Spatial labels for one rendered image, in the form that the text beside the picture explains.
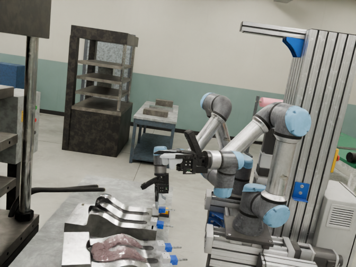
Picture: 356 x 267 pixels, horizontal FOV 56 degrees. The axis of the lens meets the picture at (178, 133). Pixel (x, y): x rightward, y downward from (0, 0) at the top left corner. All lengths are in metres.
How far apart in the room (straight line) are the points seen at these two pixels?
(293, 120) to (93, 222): 1.16
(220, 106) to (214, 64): 6.29
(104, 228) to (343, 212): 1.25
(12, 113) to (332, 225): 1.82
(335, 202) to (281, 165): 0.49
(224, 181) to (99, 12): 7.36
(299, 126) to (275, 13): 7.12
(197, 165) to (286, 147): 0.40
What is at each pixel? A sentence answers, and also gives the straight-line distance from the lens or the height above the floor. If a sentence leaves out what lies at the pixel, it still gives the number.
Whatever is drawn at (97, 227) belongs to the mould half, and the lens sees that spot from 1.95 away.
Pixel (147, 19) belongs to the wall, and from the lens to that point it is 8.26.
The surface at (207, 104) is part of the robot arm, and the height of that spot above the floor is 1.57.
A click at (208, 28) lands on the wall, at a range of 8.21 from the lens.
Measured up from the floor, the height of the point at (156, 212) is 0.92.
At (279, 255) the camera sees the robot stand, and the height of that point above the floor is 0.96.
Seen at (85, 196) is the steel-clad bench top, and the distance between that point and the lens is 2.44.
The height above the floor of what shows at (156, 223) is 0.91.
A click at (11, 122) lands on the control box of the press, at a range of 2.13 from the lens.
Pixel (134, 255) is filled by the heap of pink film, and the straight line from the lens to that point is 1.66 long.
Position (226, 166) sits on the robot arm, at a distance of 1.35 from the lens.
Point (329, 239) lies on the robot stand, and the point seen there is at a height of 1.02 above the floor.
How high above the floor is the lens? 1.81
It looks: 13 degrees down
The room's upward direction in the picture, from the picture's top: 8 degrees clockwise
